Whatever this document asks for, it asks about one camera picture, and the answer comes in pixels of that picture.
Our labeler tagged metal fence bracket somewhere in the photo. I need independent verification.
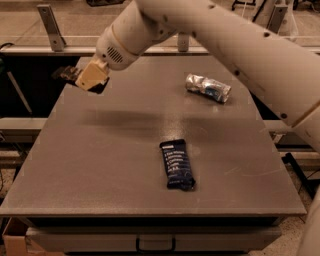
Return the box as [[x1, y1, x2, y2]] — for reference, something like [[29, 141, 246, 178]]
[[177, 33, 189, 52], [37, 4, 66, 52], [267, 4, 288, 33]]

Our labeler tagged black stand base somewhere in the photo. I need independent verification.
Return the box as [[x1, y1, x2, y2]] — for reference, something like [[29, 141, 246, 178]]
[[231, 0, 256, 11]]

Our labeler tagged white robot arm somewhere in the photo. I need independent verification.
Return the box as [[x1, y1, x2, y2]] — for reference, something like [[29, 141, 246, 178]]
[[76, 0, 320, 151]]

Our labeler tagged black chocolate rxbar wrapper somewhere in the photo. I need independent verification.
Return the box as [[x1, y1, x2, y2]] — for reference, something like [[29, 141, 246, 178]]
[[51, 66, 109, 94]]

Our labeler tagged clear acrylic fence panel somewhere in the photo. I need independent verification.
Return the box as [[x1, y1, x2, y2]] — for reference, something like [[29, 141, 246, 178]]
[[12, 0, 320, 47]]

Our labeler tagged dark blue rxbar wrapper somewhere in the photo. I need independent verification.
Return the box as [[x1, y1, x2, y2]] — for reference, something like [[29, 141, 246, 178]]
[[159, 139, 196, 191]]

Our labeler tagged cardboard box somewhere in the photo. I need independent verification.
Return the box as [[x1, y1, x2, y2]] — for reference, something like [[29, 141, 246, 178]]
[[1, 217, 64, 256]]

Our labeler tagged crumpled silver foil packet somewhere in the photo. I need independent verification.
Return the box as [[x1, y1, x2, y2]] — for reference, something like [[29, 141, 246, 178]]
[[185, 74, 231, 103]]

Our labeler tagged middle metal fence bracket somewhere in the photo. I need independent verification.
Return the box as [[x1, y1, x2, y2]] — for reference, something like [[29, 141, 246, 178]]
[[177, 33, 189, 52]]

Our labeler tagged grey drawer with handle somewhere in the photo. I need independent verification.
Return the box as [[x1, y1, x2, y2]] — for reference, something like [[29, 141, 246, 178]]
[[27, 226, 281, 253]]

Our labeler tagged left metal fence bracket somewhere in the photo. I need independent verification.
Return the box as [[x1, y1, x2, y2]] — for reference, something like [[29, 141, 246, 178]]
[[37, 4, 66, 52]]

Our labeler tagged right metal fence bracket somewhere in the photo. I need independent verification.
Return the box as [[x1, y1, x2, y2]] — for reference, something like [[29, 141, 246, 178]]
[[267, 4, 288, 33]]

